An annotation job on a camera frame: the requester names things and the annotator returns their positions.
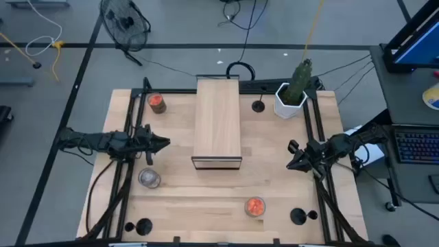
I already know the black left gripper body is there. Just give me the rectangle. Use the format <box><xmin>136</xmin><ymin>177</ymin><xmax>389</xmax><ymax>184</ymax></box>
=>
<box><xmin>132</xmin><ymin>123</ymin><xmax>157</xmax><ymax>166</ymax></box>

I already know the yellow hanging cable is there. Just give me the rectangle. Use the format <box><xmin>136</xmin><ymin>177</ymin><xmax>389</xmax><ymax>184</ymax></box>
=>
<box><xmin>301</xmin><ymin>0</ymin><xmax>325</xmax><ymax>62</ymax></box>

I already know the yellow white blue disc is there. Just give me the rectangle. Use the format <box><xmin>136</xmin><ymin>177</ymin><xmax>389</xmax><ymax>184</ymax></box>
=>
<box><xmin>421</xmin><ymin>82</ymin><xmax>439</xmax><ymax>111</ymax></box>

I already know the black floor fan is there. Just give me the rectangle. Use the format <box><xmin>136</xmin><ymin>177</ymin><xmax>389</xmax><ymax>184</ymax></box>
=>
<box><xmin>99</xmin><ymin>0</ymin><xmax>152</xmax><ymax>67</ymax></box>

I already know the long black looped cable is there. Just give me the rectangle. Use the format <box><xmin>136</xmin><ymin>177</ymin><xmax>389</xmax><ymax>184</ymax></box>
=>
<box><xmin>225</xmin><ymin>0</ymin><xmax>258</xmax><ymax>82</ymax></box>

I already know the black floor cable bundle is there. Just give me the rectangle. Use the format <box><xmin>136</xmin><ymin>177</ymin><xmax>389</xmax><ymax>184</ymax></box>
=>
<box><xmin>217</xmin><ymin>0</ymin><xmax>269</xmax><ymax>31</ymax></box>

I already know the white floor cable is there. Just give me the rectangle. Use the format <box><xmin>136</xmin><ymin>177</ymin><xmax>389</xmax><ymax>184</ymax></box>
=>
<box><xmin>25</xmin><ymin>0</ymin><xmax>64</xmax><ymax>58</ymax></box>

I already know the grey floor bar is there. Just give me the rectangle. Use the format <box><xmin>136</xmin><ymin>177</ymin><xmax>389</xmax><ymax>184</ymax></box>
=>
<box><xmin>0</xmin><ymin>77</ymin><xmax>35</xmax><ymax>87</ymax></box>

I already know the thin black floor cable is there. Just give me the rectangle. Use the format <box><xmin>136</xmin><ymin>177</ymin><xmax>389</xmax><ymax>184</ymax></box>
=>
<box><xmin>334</xmin><ymin>61</ymin><xmax>374</xmax><ymax>92</ymax></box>
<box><xmin>318</xmin><ymin>54</ymin><xmax>372</xmax><ymax>77</ymax></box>
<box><xmin>337</xmin><ymin>67</ymin><xmax>375</xmax><ymax>106</ymax></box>

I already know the white hexagonal plant pot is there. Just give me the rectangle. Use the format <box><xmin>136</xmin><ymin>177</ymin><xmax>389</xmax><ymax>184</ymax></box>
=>
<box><xmin>273</xmin><ymin>82</ymin><xmax>309</xmax><ymax>120</ymax></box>

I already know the wooden shelf with black frame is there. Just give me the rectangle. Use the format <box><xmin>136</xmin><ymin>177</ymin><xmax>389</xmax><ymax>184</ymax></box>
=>
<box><xmin>191</xmin><ymin>74</ymin><xmax>243</xmax><ymax>171</ymax></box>

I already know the black aluminium table frame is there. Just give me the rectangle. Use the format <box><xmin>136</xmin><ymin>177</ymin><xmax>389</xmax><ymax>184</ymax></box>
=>
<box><xmin>75</xmin><ymin>77</ymin><xmax>370</xmax><ymax>247</ymax></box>

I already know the grey desk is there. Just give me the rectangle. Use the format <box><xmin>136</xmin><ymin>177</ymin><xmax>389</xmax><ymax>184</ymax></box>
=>
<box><xmin>369</xmin><ymin>43</ymin><xmax>439</xmax><ymax>207</ymax></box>

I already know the white box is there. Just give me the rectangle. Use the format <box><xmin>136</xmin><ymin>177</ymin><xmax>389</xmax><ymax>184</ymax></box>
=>
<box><xmin>344</xmin><ymin>125</ymin><xmax>385</xmax><ymax>167</ymax></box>

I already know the black computer monitor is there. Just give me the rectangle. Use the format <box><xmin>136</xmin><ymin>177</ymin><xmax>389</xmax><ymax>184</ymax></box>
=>
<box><xmin>382</xmin><ymin>0</ymin><xmax>439</xmax><ymax>73</ymax></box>

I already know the thin black fan cable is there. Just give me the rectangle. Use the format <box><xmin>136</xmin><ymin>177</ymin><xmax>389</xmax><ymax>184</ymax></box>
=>
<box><xmin>135</xmin><ymin>54</ymin><xmax>198</xmax><ymax>77</ymax></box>

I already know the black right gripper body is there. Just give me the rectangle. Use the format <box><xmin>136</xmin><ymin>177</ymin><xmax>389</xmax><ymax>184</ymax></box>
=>
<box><xmin>287</xmin><ymin>139</ymin><xmax>331</xmax><ymax>179</ymax></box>

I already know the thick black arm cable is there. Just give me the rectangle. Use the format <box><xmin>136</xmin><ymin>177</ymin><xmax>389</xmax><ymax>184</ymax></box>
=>
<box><xmin>84</xmin><ymin>159</ymin><xmax>116</xmax><ymax>237</ymax></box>

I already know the black power strip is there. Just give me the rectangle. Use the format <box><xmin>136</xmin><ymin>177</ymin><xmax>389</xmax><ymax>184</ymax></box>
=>
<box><xmin>239</xmin><ymin>78</ymin><xmax>325</xmax><ymax>94</ymax></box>

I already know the black round lid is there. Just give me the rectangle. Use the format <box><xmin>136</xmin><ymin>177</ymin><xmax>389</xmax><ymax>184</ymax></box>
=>
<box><xmin>251</xmin><ymin>89</ymin><xmax>266</xmax><ymax>114</ymax></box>

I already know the silver grey candle jar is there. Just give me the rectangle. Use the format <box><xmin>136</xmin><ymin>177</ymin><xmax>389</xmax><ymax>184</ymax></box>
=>
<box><xmin>137</xmin><ymin>167</ymin><xmax>162</xmax><ymax>189</ymax></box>

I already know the yellow cord with black end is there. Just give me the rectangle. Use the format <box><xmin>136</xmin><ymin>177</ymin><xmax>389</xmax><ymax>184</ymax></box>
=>
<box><xmin>0</xmin><ymin>32</ymin><xmax>43</xmax><ymax>70</ymax></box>

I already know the black desk cable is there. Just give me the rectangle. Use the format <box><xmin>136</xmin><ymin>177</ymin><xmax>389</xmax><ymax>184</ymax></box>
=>
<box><xmin>356</xmin><ymin>161</ymin><xmax>439</xmax><ymax>222</ymax></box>

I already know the orange candle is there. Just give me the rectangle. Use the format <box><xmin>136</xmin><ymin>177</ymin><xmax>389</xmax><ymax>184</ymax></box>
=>
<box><xmin>244</xmin><ymin>196</ymin><xmax>267</xmax><ymax>218</ymax></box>
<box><xmin>147</xmin><ymin>92</ymin><xmax>167</xmax><ymax>115</ymax></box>

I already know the black candlestick holder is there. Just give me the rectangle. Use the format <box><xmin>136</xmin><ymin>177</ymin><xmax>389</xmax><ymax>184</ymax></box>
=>
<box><xmin>123</xmin><ymin>217</ymin><xmax>154</xmax><ymax>237</ymax></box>
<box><xmin>289</xmin><ymin>207</ymin><xmax>319</xmax><ymax>226</ymax></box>

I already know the backlit rainbow keyboard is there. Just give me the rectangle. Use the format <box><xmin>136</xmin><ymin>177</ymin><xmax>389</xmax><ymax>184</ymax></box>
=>
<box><xmin>393</xmin><ymin>128</ymin><xmax>439</xmax><ymax>165</ymax></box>

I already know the yellow floor cable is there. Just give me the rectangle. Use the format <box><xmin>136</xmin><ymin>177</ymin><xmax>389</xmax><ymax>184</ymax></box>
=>
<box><xmin>50</xmin><ymin>40</ymin><xmax>66</xmax><ymax>82</ymax></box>

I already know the black rounded floor object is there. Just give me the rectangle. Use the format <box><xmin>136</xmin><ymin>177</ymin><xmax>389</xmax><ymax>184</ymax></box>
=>
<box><xmin>381</xmin><ymin>233</ymin><xmax>402</xmax><ymax>247</ymax></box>

